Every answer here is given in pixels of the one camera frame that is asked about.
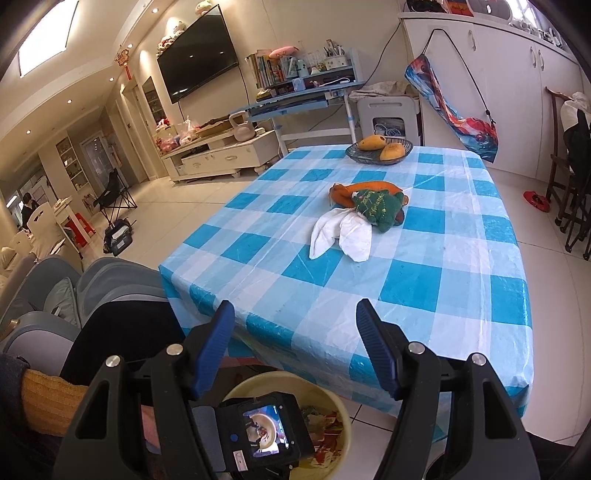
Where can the table with blue checkered cloth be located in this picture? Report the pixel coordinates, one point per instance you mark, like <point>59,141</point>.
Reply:
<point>415,286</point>

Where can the green cloth piece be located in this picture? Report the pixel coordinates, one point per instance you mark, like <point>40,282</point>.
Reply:
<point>376,207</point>

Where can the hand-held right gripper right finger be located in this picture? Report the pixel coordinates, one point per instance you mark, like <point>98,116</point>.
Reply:
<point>376,350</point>

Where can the white dining chair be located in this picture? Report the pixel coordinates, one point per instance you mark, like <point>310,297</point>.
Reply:
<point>41,221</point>

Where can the red knot ornament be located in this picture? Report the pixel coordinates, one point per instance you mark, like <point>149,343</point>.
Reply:
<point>123,60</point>

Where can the white television cabinet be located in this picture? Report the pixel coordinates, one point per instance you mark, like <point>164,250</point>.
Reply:
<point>221,159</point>

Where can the dark wooden chair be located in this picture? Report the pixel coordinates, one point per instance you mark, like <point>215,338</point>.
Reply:
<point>556,175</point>

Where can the black wall television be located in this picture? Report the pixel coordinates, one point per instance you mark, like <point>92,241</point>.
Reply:
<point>198,55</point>

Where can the black floor bag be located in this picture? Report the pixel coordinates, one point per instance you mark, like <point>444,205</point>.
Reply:
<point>117,237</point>

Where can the plastic bags of toys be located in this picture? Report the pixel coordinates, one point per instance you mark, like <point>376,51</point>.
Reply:
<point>178,136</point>

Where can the black folding chair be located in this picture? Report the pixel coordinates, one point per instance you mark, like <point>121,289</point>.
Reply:
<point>579,147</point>

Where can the beige cloth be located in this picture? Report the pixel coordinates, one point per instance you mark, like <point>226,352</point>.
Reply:
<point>383,90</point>

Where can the white bag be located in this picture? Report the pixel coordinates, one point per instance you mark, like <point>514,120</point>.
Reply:
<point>575,104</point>

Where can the pink kettlebell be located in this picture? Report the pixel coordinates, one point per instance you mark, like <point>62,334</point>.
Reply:
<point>244,133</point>

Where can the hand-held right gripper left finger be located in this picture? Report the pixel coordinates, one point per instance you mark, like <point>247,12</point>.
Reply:
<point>214,350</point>

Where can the pink plush toy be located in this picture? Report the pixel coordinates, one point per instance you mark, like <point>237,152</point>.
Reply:
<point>284,50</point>

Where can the yellow mango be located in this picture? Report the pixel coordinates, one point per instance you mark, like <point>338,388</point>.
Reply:
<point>392,151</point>
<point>371,143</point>

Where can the white wall cabinets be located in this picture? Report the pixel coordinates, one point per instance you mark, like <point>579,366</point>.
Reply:
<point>508,92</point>

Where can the blue study desk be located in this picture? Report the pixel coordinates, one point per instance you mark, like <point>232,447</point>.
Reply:
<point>295,99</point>

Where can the black camping chair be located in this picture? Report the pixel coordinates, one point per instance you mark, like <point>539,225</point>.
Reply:
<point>113,191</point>

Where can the red slipper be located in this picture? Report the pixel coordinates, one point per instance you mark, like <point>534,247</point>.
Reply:
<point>535,199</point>

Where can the row of books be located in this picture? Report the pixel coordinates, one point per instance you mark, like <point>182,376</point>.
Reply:
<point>265,69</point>

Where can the small white cabinet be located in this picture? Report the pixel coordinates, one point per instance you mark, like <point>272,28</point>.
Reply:
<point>388,108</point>

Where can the red stool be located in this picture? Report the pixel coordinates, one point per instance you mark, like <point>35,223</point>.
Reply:
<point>78,230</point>

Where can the row of plush toys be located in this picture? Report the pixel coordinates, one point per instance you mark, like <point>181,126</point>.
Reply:
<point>171,34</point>

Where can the red snack wrapper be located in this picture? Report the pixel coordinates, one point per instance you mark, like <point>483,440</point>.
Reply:
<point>330,436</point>

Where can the person's left forearm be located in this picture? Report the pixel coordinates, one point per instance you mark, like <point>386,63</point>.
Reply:
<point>46,401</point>

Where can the orange cloth piece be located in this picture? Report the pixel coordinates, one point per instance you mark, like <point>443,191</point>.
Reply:
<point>341,194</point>

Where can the yellow plastic basin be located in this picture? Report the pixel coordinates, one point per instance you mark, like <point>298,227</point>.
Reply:
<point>270,379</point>

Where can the white cloth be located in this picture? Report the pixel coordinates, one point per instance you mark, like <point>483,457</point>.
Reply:
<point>355,240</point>

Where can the dark fruit bowl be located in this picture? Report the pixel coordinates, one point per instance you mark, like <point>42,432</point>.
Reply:
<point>364,158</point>

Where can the colourful hanging bag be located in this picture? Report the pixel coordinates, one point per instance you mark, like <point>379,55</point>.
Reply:
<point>443,101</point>

